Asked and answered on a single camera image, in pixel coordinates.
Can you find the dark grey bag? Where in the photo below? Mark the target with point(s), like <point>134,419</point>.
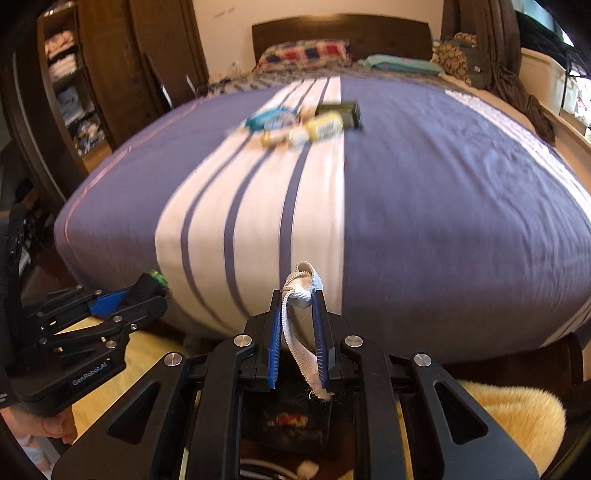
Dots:
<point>479,67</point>

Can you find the small yellow bottle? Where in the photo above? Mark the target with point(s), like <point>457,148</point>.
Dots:
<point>273,138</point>

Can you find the person's left hand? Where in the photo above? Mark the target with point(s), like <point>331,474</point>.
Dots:
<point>51,425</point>

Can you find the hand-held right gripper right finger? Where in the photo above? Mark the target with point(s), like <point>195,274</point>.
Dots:
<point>319,337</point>

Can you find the mixed pile of clothes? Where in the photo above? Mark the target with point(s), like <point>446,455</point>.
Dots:
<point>90,136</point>

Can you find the blue folded clothes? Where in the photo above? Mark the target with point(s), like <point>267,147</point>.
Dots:
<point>74,104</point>

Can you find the white storage box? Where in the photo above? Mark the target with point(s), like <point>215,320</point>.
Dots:
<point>540,76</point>

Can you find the small white item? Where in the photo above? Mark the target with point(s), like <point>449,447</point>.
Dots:
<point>299,139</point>

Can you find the grey zigzag sheet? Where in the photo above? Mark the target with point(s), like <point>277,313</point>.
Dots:
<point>240,84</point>

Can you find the dark green box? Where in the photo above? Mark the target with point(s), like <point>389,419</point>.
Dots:
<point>339,112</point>

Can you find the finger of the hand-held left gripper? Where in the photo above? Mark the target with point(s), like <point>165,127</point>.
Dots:
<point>143,314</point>
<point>111,302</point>

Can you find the yellow fluffy rug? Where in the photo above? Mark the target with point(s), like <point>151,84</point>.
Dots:
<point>508,415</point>

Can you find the blue snack packet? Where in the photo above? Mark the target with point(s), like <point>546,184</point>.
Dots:
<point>270,117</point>

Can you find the blue white striped blanket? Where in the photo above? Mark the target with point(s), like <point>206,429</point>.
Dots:
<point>415,207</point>

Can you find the black jacket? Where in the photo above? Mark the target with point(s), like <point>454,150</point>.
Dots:
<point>540,32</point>

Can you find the dark wooden wardrobe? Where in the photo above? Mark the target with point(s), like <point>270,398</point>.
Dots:
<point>129,55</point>

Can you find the teal pillow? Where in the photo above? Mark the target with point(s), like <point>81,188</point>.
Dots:
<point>399,64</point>

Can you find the brown patterned bag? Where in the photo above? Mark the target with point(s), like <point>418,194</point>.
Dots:
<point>450,57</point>

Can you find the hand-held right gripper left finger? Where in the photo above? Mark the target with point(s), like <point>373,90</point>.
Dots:
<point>274,346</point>

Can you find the dark wooden headboard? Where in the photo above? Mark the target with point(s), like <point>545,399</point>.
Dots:
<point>341,30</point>

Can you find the pink folded clothes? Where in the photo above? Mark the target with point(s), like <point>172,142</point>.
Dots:
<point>60,44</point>

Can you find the white striped folded clothes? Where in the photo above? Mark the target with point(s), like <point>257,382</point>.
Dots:
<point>64,69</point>

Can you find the brown curtain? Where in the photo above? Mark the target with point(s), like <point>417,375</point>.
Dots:
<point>503,55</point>

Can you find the plaid pillow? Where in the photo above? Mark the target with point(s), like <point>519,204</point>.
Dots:
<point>302,54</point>

